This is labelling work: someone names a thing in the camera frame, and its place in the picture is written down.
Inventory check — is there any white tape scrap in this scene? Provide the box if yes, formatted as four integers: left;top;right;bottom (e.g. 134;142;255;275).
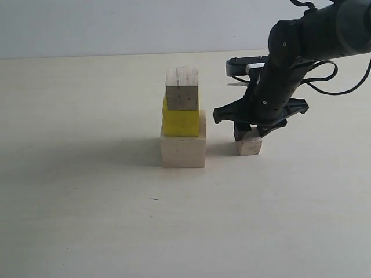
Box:
227;82;249;87

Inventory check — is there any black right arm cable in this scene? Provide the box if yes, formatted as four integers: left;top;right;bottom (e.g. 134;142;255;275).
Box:
291;0;371;95

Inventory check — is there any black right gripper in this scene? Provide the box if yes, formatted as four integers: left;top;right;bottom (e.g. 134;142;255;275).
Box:
213;58;309;141

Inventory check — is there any small pale wooden cube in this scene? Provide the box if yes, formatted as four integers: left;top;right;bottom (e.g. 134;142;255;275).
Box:
236;127;263;156

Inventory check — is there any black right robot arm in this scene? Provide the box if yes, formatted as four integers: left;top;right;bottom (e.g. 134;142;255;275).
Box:
213;1;370;141

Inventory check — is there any large pale wooden cube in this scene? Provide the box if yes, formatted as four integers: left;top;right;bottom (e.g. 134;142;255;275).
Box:
159;110;206;168

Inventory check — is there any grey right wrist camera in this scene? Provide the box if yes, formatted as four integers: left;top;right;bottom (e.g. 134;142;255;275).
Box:
225;56;268;78

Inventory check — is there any medium grey wooden cube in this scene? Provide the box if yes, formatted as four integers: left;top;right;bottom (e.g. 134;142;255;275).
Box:
165;67;199;111

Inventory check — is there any yellow cube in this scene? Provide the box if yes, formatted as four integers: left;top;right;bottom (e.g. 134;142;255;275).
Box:
162;94;200;137

